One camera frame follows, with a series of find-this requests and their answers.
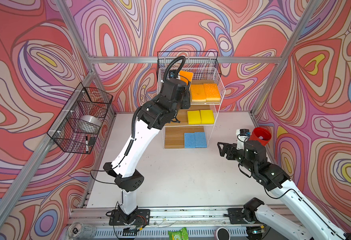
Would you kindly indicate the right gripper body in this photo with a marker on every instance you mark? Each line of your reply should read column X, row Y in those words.
column 238, row 155

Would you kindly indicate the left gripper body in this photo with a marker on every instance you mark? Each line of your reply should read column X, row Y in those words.
column 184, row 104

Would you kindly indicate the orange sponge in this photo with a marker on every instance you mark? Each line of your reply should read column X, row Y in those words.
column 212, row 93
column 197, row 94

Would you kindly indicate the beige sponge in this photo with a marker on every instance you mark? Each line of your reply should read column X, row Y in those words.
column 187, row 76

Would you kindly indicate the yellow sponge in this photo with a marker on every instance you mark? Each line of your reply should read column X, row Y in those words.
column 207, row 117
column 194, row 117

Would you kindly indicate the white wire wooden shelf rack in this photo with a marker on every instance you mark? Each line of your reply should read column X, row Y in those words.
column 173, row 133

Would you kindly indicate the blue sponge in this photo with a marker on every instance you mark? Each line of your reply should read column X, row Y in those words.
column 200, row 140
column 189, row 141

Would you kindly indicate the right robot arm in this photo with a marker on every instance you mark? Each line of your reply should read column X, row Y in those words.
column 279, row 186

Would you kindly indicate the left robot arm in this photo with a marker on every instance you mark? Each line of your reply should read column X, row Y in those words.
column 147, row 122

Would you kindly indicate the red plastic cup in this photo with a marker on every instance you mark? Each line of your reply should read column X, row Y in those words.
column 262, row 135

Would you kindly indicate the black round speaker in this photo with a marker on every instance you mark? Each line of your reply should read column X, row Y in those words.
column 221, row 234

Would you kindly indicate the silver tape roll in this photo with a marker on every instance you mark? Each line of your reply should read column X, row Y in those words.
column 88, row 124

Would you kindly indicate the black marker in basket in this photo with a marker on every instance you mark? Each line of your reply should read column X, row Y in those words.
column 86, row 144

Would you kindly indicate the green wipes packet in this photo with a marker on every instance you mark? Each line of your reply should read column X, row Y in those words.
column 178, row 235

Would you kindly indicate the silver drink can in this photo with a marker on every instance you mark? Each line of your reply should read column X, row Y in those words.
column 78, row 231

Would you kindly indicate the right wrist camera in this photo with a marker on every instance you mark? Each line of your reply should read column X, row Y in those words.
column 242, row 136

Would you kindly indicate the black wire basket back wall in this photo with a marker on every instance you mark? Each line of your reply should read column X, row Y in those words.
column 203, row 64

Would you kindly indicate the black wire basket wall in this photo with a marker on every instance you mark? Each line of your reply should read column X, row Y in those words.
column 203, row 64
column 84, row 101

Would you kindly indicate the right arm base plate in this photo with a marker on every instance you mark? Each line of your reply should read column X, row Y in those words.
column 241, row 216

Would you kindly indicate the black wire basket left wall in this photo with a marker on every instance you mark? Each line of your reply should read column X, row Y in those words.
column 84, row 101

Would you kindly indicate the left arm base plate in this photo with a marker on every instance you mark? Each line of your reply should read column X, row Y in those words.
column 139, row 218

